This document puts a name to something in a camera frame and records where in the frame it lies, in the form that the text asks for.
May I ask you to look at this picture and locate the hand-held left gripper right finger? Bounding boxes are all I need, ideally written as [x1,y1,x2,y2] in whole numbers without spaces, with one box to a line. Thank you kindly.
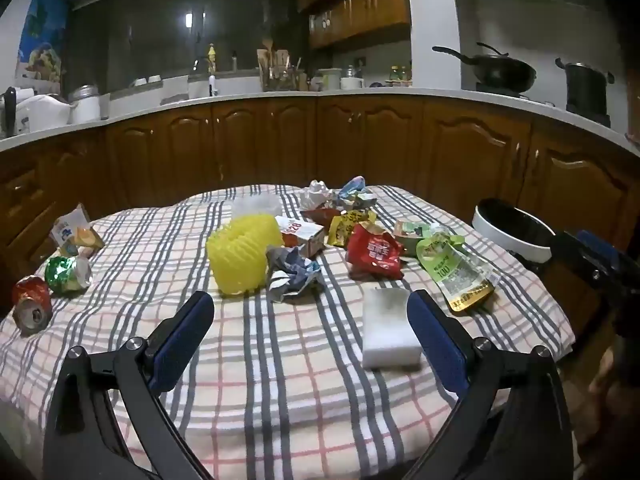
[405,289,573,480]

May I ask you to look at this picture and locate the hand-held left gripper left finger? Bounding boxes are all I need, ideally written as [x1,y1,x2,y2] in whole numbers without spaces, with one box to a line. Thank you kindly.
[42,290,216,480]

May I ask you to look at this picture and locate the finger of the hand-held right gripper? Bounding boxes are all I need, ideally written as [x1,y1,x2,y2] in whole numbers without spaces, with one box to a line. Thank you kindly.
[548,229,640,293]

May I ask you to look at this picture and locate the white bin with black liner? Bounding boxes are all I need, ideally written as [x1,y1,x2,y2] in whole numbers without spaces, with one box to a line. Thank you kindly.
[472,198,557,264]

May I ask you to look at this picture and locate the yellow foam fruit net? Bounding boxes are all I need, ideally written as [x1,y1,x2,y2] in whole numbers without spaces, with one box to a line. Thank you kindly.
[206,214,287,296]

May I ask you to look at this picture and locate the printed paper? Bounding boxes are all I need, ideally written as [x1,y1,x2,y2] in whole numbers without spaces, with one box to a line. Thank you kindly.
[264,245,324,304]

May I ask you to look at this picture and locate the white paper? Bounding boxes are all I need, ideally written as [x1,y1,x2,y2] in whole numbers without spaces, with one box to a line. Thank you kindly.
[299,179,342,211]

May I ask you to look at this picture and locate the white foam block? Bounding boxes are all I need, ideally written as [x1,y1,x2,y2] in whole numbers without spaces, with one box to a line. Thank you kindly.
[361,286,424,370]

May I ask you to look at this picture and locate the green drink pouch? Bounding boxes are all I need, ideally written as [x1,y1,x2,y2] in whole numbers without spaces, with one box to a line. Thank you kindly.
[415,231,497,314]

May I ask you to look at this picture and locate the plaid tablecloth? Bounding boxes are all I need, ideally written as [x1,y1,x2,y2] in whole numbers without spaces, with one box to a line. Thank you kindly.
[0,184,576,480]

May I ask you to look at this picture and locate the red snack packet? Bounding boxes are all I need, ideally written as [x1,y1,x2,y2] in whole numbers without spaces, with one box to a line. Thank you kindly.
[346,223,406,281]

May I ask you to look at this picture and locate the crushed green can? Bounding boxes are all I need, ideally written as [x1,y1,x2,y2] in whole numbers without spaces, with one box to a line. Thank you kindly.
[44,255,94,294]

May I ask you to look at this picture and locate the yellow snack packet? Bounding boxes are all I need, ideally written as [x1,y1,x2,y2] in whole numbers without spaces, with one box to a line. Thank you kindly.
[326,209,377,248]

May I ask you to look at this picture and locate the clear plastic container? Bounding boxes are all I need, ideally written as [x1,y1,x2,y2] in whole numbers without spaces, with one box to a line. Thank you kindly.
[230,194,282,222]

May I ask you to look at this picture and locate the orange white snack packet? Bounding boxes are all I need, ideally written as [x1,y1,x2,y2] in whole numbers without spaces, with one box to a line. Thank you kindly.
[49,203,106,259]

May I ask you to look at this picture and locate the crushed red can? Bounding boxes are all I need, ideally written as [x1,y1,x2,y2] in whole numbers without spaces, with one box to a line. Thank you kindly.
[11,275,54,336]

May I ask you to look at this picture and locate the small red white carton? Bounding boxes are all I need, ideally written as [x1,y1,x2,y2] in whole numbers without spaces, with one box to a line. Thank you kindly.
[275,215,327,259]

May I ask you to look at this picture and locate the black cooking pot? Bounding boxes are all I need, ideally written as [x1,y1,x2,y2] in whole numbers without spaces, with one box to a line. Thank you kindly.
[554,58,615,117]

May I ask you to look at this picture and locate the crumpled blue wrapper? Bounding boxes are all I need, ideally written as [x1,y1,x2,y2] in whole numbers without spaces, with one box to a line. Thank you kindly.
[334,175,379,212]

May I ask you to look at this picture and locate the black wok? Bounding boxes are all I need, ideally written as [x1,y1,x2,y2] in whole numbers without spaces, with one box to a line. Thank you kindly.
[432,42,537,93]

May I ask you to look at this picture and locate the wooden lower cabinets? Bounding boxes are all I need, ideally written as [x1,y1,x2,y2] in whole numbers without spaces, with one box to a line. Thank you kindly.
[0,95,640,321]

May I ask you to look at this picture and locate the wooden cabinets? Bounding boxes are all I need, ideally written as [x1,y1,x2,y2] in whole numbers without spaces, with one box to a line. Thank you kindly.
[0,95,640,321]
[294,0,412,51]

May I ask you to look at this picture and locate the kitchen faucet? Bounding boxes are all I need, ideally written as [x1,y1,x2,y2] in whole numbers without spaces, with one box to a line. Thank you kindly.
[192,57,219,99]

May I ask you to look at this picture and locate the white rice cooker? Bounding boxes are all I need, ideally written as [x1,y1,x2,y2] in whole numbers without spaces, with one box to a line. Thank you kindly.
[14,92,71,135]

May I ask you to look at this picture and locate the utensil holder with utensils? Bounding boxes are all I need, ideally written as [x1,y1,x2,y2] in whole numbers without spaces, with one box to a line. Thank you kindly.
[256,36,303,92]

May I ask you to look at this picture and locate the kitchen window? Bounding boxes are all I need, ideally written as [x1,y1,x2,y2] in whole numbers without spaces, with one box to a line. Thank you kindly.
[66,0,312,107]

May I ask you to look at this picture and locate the wooden upper cabinets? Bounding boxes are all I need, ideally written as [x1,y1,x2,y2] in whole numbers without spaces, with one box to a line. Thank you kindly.
[294,0,412,51]

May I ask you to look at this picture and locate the wall poster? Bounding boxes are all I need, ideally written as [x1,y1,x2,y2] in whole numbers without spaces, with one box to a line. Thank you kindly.
[16,0,69,82]

